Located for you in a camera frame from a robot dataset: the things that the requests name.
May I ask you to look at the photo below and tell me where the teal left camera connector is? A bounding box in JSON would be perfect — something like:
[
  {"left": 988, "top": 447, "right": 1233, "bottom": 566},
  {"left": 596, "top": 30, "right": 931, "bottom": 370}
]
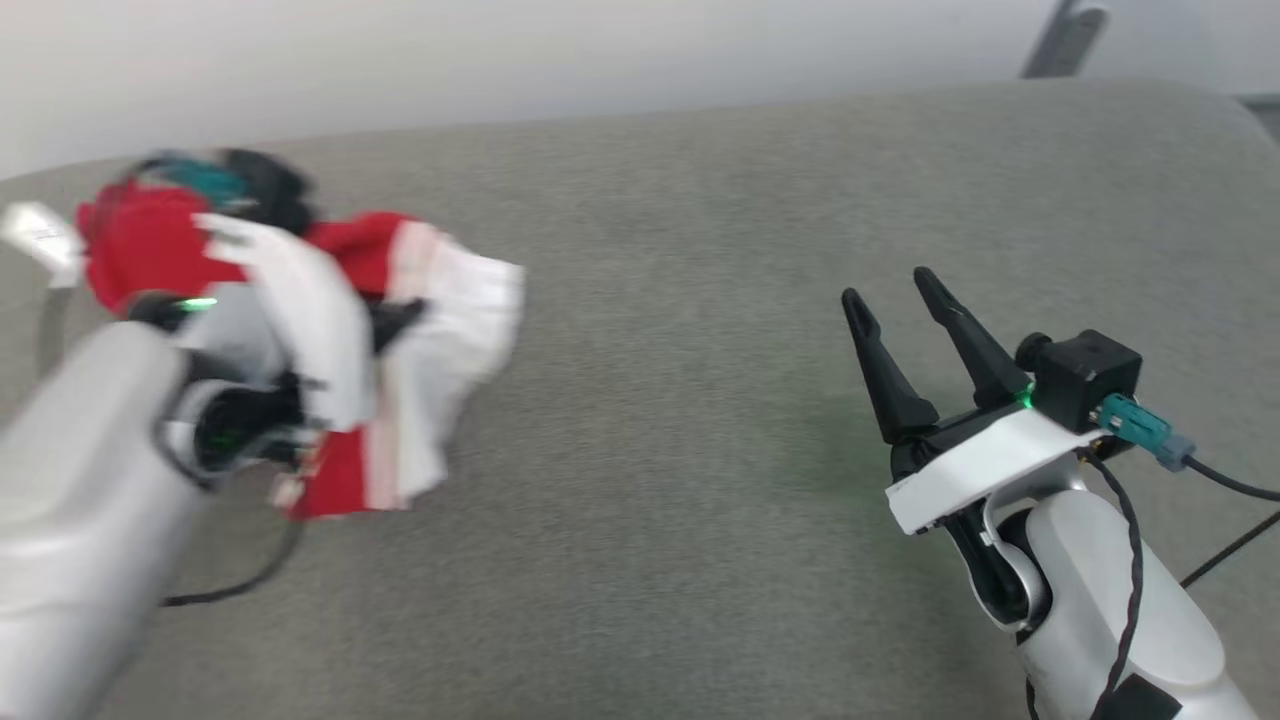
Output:
[{"left": 140, "top": 155, "right": 246, "bottom": 201}]

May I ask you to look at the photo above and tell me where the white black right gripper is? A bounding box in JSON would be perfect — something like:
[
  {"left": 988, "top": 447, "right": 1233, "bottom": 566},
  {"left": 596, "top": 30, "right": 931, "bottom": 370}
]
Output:
[{"left": 842, "top": 266, "right": 1101, "bottom": 631}]

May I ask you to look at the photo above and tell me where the red and white basketball jersey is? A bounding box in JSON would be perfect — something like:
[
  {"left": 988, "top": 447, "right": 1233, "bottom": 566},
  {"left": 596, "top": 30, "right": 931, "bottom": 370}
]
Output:
[{"left": 75, "top": 180, "right": 526, "bottom": 521}]

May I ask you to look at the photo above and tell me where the white cable label tag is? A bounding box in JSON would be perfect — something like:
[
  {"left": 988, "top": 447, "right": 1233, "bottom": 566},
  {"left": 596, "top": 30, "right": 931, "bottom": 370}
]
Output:
[{"left": 0, "top": 200, "right": 86, "bottom": 291}]

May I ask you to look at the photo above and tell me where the teal right camera connector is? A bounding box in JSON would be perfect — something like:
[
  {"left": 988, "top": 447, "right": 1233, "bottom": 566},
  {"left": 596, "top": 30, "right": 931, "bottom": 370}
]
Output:
[{"left": 1095, "top": 393, "right": 1196, "bottom": 471}]

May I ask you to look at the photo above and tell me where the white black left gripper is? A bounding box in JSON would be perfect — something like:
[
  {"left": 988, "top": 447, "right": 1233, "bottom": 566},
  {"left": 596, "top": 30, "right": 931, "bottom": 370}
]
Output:
[{"left": 190, "top": 215, "right": 428, "bottom": 471}]

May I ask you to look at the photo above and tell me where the grey metal post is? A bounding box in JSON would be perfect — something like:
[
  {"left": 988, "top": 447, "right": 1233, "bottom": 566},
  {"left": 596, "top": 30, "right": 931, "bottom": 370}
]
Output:
[{"left": 1020, "top": 0, "right": 1109, "bottom": 79}]

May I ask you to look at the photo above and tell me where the grey fabric sofa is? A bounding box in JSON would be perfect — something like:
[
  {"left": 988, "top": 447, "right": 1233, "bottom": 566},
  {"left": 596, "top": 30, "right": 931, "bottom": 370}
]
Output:
[{"left": 0, "top": 78, "right": 1280, "bottom": 720}]

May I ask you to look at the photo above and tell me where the thin black cable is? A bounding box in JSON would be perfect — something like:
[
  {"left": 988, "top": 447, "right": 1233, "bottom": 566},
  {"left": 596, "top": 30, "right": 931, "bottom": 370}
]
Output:
[
  {"left": 1180, "top": 510, "right": 1280, "bottom": 588},
  {"left": 160, "top": 520, "right": 303, "bottom": 608},
  {"left": 1185, "top": 455, "right": 1280, "bottom": 501}
]

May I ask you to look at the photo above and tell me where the twisted black cable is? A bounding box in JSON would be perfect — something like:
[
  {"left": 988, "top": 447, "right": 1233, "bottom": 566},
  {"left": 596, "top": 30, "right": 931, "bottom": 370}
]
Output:
[{"left": 1085, "top": 455, "right": 1148, "bottom": 720}]

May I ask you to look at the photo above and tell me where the teal camera connector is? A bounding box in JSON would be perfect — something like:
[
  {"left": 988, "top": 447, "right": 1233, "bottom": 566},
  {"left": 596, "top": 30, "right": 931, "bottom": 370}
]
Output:
[
  {"left": 1095, "top": 393, "right": 1196, "bottom": 471},
  {"left": 140, "top": 155, "right": 246, "bottom": 201}
]

